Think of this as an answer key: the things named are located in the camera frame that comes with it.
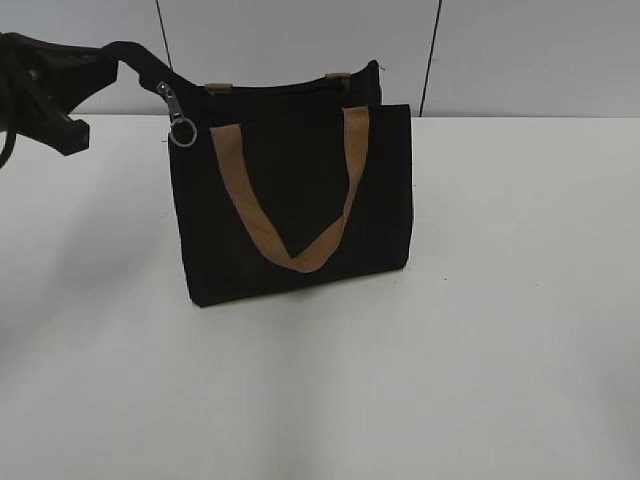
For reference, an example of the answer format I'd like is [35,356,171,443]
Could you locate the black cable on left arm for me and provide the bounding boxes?
[0,34,26,171]

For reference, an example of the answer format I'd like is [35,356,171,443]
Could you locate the black canvas tote bag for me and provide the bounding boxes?
[104,42,413,307]

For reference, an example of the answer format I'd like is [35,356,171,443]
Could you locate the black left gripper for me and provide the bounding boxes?
[1,32,118,156]

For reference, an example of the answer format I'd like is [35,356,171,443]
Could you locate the silver zipper pull with ring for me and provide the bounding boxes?
[157,82,198,148]

